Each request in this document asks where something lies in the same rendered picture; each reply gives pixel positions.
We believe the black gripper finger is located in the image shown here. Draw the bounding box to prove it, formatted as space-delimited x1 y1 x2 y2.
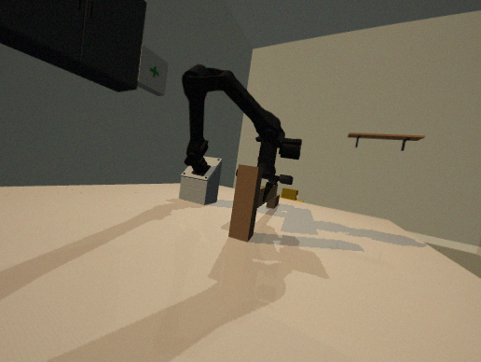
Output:
263 182 278 202

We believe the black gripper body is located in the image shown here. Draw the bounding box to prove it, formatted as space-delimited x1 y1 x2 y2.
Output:
257 154 293 185

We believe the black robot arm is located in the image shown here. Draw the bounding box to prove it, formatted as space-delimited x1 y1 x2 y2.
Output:
182 64 302 176

